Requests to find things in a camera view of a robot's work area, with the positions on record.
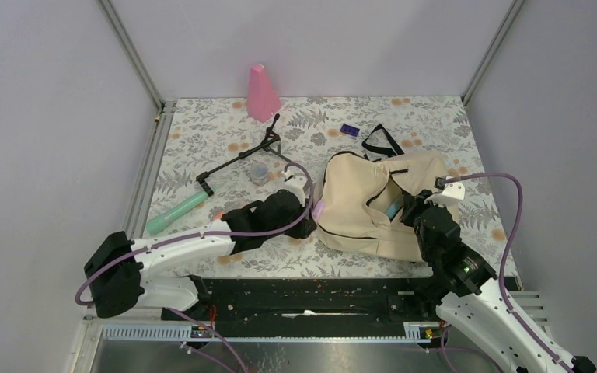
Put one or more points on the cream canvas backpack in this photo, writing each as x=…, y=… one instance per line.
x=357, y=190

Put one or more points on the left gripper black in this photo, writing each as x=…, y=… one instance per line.
x=304, y=228

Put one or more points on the purple small block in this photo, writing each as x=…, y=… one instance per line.
x=349, y=130

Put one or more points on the blue highlighter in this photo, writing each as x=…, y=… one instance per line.
x=393, y=209

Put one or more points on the black folding tripod stand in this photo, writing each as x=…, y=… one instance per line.
x=270, y=143

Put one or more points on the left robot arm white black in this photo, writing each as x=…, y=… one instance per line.
x=125, y=274

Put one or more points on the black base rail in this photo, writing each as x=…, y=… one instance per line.
x=313, y=308

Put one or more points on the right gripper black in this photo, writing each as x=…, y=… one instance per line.
x=412, y=203

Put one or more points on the pink highlighter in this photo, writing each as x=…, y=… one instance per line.
x=318, y=210

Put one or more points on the clear jar of clips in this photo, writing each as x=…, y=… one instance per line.
x=259, y=173

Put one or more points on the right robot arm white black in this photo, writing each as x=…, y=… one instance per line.
x=466, y=292

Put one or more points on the pink cone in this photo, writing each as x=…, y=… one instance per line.
x=262, y=101

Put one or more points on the mint green tube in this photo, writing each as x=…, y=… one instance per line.
x=162, y=221

